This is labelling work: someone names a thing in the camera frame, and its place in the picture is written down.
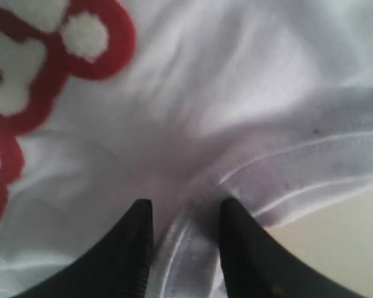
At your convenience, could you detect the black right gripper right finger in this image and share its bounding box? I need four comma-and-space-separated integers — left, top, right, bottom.
219, 198, 358, 298

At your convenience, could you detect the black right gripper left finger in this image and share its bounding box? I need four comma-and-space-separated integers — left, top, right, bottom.
20, 199, 153, 298

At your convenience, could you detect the white t-shirt with red lettering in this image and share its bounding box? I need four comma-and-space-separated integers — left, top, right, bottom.
0, 1, 373, 297

